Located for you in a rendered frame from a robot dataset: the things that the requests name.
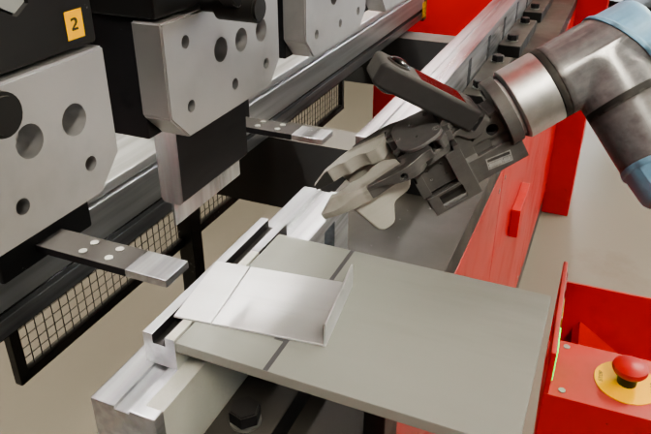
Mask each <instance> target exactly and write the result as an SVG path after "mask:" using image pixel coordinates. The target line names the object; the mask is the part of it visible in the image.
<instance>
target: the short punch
mask: <svg viewBox="0 0 651 434"><path fill-rule="evenodd" d="M154 142H155V150H156V158H157V165H158V173H159V180H160V188H161V196H162V199H163V200H164V201H165V202H169V203H171V205H172V213H173V222H174V225H175V226H177V225H178V224H179V223H180V222H182V221H183V220H184V219H185V218H187V217H188V216H189V215H190V214H192V213H193V212H194V211H195V210H197V209H198V208H199V207H200V206H202V205H203V204H204V203H205V202H207V201H208V200H209V199H211V198H212V197H213V196H214V195H215V194H217V193H218V192H219V191H220V190H222V189H223V188H224V187H225V186H227V185H228V184H229V183H230V182H232V181H233V180H234V179H235V178H237V177H238V176H239V175H240V167H239V160H240V159H241V158H243V157H244V156H245V155H246V154H247V153H248V151H247V135H246V118H245V102H243V103H242V104H240V105H239V106H237V107H235V108H233V109H232V110H230V111H229V112H227V113H225V114H224V115H222V116H221V117H219V118H218V119H216V120H214V121H213V122H211V123H210V124H208V125H206V126H205V127H203V128H202V129H200V130H199V131H197V132H195V133H194V134H193V135H192V136H190V137H187V136H181V135H177V134H171V133H166V132H161V133H160V134H158V135H156V136H154Z"/></svg>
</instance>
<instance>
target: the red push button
mask: <svg viewBox="0 0 651 434"><path fill-rule="evenodd" d="M612 368H613V370H614V372H615V373H616V375H617V383H618V384H619V385H620V386H621V387H623V388H635V387H636V384H637V382H641V381H643V380H645V379H646V378H647V377H648V375H649V370H648V366H647V365H646V364H645V363H644V362H643V361H642V360H641V359H639V358H637V357H634V356H627V355H621V356H617V357H616V358H615V359H614V360H613V362H612Z"/></svg>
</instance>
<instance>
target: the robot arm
mask: <svg viewBox="0 0 651 434"><path fill-rule="evenodd" d="M367 72H368V74H369V76H370V78H371V80H372V82H373V84H374V85H375V86H377V88H378V89H379V90H381V91H382V92H384V93H386V94H390V95H394V96H396V97H398V98H400V99H402V100H404V101H406V102H408V103H410V104H412V105H414V106H416V107H418V108H420V109H423V110H421V111H418V112H416V113H414V114H412V115H409V116H407V117H405V118H404V119H401V120H399V121H396V122H393V123H390V124H388V125H386V126H385V127H383V128H381V129H379V130H377V131H376V132H374V133H372V134H371V135H369V136H368V137H366V138H365V139H363V140H361V141H360V142H358V143H357V144H355V145H354V146H353V148H351V149H350V150H348V151H347V152H345V153H344V154H343V155H341V156H340V157H339V158H338V159H337V160H336V161H334V162H333V163H332V164H331V165H330V166H329V167H327V168H326V169H325V170H324V171H323V173H322V174H321V176H320V177H319V178H318V180H317V181H316V182H315V188H316V189H317V190H318V189H321V188H323V187H325V186H327V185H329V184H331V183H333V182H334V181H336V180H337V179H339V178H340V177H342V176H343V177H344V178H345V179H347V180H348V181H349V182H350V184H349V185H348V186H347V187H346V188H345V189H343V190H342V191H340V192H338V193H335V194H332V195H331V196H330V198H329V200H328V202H327V203H326V205H325V208H324V210H323V211H322V213H321V214H322V216H323V217H324V218H325V219H327V218H331V217H334V216H338V215H340V214H343V213H346V212H348V211H350V210H352V209H353V210H354V211H356V212H357V213H358V214H359V215H360V216H362V217H363V218H364V219H365V220H366V221H368V222H369V223H370V224H371V225H372V226H374V227H375V228H376V229H378V230H385V229H387V228H389V227H390V226H391V225H392V224H393V223H394V220H395V213H394V204H395V201H396V200H397V199H398V198H399V197H401V196H402V195H403V194H404V193H406V192H407V191H408V189H409V188H410V185H411V179H412V178H414V179H415V180H414V182H415V184H416V186H417V188H418V190H419V192H420V194H421V195H422V197H423V199H424V200H426V201H427V202H428V204H429V206H430V207H431V209H432V208H433V209H434V211H435V213H436V214H437V216H439V215H441V214H442V213H444V212H446V211H448V210H450V209H452V208H453V207H455V206H457V205H459V204H461V203H462V202H465V201H466V200H468V199H470V198H471V197H473V196H475V195H477V194H479V193H481V192H482V189H481V186H480V185H479V183H480V182H482V181H484V180H485V179H486V178H488V177H490V176H492V175H493V174H495V173H497V172H499V171H502V170H503V169H505V168H507V167H509V166H511V165H512V164H514V163H516V162H518V161H520V160H521V159H523V158H525V157H527V156H529V154H528V152H527V149H526V147H525V145H524V143H523V141H522V140H524V139H525V136H527V137H533V136H535V135H537V134H539V133H540V132H542V131H544V130H546V129H547V128H549V127H551V126H553V125H555V124H556V123H558V122H560V121H562V120H563V119H565V118H567V117H569V116H570V115H572V114H574V113H576V112H578V111H580V110H581V111H582V113H583V114H584V116H585V117H586V119H587V121H588V122H589V124H590V126H591V127H592V129H593V131H594V132H595V134H596V136H597V137H598V139H599V140H600V142H601V144H602V145H603V147H604V149H605V151H606V152H607V154H608V156H609V157H610V159H611V160H612V162H613V164H614V165H615V167H616V168H617V169H618V171H619V172H620V177H621V179H622V181H623V182H624V183H626V184H628V186H629V187H630V189H631V190H632V192H633V193H634V194H635V196H636V198H637V199H638V201H639V202H640V203H641V205H643V206H644V207H646V208H649V209H651V11H650V10H649V9H647V8H646V7H645V6H644V5H642V4H640V3H638V2H637V1H633V0H625V1H621V2H619V3H617V4H615V5H613V6H611V7H609V8H607V9H605V10H604V11H602V12H600V13H598V14H596V15H590V16H588V17H586V18H584V19H583V20H582V21H581V22H580V23H579V24H578V25H576V26H574V27H573V28H571V29H569V30H567V31H566V32H564V33H562V34H560V35H559V36H557V37H555V38H553V39H552V40H550V41H548V42H547V43H545V44H543V45H541V46H539V47H537V48H535V49H534V50H532V51H530V52H529V53H527V54H525V55H523V56H521V57H520V58H518V59H516V60H514V61H513V62H511V63H510V64H508V65H507V66H505V67H503V68H501V69H500V70H498V71H496V72H495V73H494V75H493V78H492V77H489V78H487V79H485V80H484V81H482V82H480V83H479V84H478V87H479V91H480V94H481V96H482V98H483V102H481V103H479V104H475V103H474V101H473V100H472V99H471V98H470V97H469V96H467V95H465V94H463V93H461V92H459V91H457V90H456V89H454V88H452V87H450V86H448V85H446V84H444V83H442V82H440V81H439V80H437V79H435V78H433V77H430V76H428V75H426V74H425V73H423V72H421V71H419V70H417V69H415V68H413V67H411V66H409V64H408V63H407V62H406V61H405V60H404V59H402V58H401V57H398V56H390V55H388V54H386V53H384V52H382V51H377V52H375V54H374V55H373V57H372V59H371V61H370V62H369V64H368V66H367ZM394 150H395V151H394ZM466 192H467V194H468V195H466V196H464V197H463V198H461V199H459V200H457V201H455V202H453V203H451V204H449V205H447V206H444V203H446V202H448V201H450V200H452V199H454V198H456V197H457V196H459V195H461V194H464V193H466Z"/></svg>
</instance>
